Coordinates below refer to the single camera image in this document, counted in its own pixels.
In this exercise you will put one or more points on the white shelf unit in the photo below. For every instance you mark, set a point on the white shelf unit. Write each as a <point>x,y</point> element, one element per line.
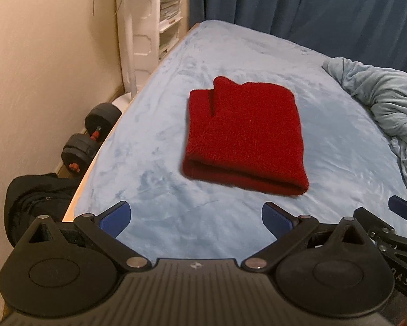
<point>171,13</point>

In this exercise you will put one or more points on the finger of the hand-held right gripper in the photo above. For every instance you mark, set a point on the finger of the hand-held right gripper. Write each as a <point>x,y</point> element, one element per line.
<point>373,220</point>
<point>405,209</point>

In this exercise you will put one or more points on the black bag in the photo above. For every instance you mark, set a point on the black bag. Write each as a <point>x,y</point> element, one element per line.
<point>33,197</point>

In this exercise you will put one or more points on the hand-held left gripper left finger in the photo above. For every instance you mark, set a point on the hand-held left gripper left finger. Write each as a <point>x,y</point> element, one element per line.
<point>116,218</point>

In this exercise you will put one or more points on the dark blue curtain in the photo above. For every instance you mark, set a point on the dark blue curtain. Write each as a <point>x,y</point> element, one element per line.
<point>308,6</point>

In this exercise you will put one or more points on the bed with blue sheet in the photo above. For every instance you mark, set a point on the bed with blue sheet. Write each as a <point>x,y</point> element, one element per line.
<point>156,135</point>

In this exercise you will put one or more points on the red knit sweater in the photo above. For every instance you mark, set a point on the red knit sweater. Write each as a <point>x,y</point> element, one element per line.
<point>244,132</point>

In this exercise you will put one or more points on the black dumbbell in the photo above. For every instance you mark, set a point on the black dumbbell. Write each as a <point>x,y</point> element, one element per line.
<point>79,149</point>

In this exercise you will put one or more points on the grey fleece blanket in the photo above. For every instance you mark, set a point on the grey fleece blanket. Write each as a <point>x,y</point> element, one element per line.
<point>390,98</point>

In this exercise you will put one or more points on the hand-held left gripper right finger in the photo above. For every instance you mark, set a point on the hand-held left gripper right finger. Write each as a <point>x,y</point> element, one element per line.
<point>274,218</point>

